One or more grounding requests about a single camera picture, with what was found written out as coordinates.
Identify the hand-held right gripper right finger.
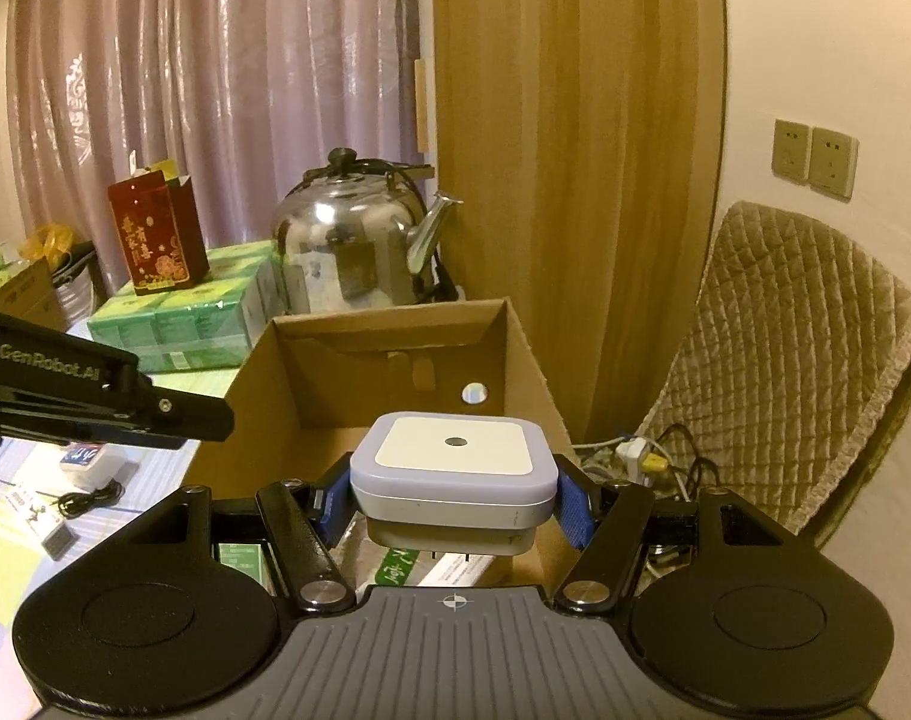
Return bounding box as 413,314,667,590
554,460,802,613

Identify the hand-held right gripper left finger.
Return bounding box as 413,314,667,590
114,454,357,613

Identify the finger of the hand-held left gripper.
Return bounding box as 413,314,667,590
0,371,236,453

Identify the brown cardboard box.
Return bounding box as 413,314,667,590
181,298,578,593

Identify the white square night light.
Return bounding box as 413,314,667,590
348,411,561,560

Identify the small brown carton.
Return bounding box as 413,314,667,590
0,255,71,332

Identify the white power plug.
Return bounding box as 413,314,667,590
612,441,653,478

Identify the green tissue multipack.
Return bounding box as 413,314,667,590
88,240,288,376

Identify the yellow plastic bag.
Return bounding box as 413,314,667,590
16,223,74,265

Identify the white paper packet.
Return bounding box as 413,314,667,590
4,486,73,541

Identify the red gift bag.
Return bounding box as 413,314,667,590
108,161,211,298

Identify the stainless steel kettle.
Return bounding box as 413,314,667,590
271,148,466,314

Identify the beige quilted cushion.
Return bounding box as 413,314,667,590
635,200,911,550

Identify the pale purple curtain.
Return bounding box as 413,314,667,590
5,0,437,320

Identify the tan curtain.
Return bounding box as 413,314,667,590
431,0,726,452

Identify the black charging cable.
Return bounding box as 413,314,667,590
52,478,125,521

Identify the beige wall socket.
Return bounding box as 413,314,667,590
807,126,859,202
772,118,813,185

